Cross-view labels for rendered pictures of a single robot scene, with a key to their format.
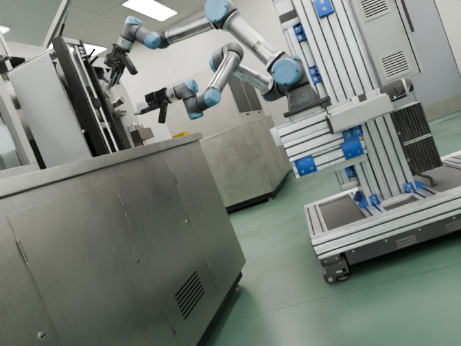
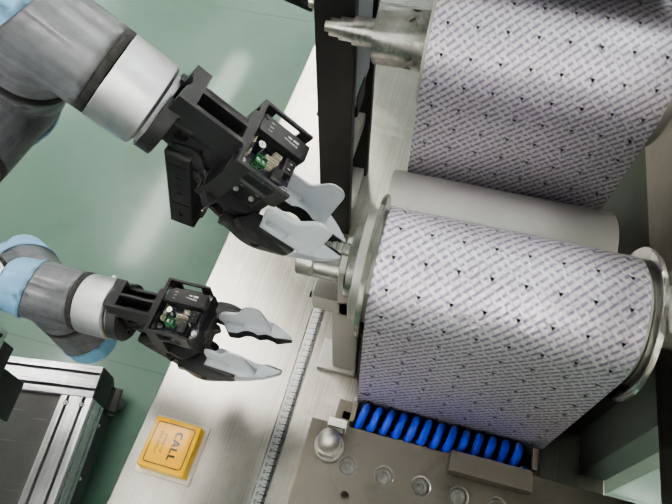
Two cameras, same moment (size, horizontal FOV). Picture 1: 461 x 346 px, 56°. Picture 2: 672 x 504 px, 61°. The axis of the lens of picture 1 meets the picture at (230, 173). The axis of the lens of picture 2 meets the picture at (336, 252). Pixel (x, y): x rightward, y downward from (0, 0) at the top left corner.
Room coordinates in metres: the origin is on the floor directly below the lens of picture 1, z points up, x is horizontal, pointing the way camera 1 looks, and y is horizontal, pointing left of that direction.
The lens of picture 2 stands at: (2.55, 0.40, 1.74)
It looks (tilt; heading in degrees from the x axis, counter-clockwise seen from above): 57 degrees down; 178
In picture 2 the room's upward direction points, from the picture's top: straight up
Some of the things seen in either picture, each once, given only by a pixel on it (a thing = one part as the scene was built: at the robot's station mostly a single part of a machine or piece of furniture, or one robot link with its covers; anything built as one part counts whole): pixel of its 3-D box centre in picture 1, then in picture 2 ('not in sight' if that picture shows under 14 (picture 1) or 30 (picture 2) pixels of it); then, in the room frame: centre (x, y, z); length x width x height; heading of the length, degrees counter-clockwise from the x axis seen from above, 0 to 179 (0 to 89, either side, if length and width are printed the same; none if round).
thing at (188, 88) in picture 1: (186, 89); (50, 293); (2.19, 0.05, 1.11); 0.11 x 0.08 x 0.09; 73
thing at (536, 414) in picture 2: not in sight; (461, 398); (2.34, 0.55, 1.11); 0.23 x 0.01 x 0.18; 73
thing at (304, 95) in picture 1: (301, 95); not in sight; (2.06, -0.45, 0.87); 0.15 x 0.15 x 0.10
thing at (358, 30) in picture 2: not in sight; (350, 29); (1.98, 0.44, 1.33); 0.06 x 0.03 x 0.03; 73
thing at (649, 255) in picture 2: not in sight; (628, 323); (2.32, 0.69, 1.25); 0.15 x 0.01 x 0.15; 163
